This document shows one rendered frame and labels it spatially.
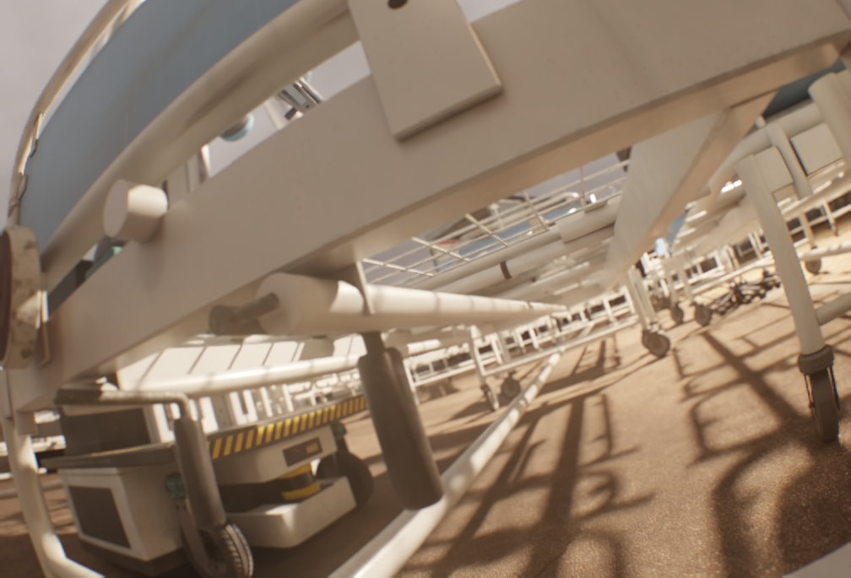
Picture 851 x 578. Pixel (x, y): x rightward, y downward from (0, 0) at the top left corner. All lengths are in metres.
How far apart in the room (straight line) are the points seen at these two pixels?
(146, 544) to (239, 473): 0.27
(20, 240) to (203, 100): 0.21
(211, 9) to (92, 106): 0.18
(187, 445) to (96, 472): 0.75
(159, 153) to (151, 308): 0.09
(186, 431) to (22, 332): 0.15
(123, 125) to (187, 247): 0.17
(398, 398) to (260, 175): 0.13
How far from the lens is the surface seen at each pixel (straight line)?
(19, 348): 0.38
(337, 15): 0.20
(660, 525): 0.69
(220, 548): 0.89
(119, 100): 0.39
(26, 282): 0.36
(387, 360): 0.22
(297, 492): 1.00
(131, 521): 0.99
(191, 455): 0.34
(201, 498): 0.35
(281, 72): 0.22
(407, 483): 0.23
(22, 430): 0.57
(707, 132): 0.21
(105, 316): 0.29
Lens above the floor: 0.34
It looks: 14 degrees up
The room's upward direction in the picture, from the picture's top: 18 degrees counter-clockwise
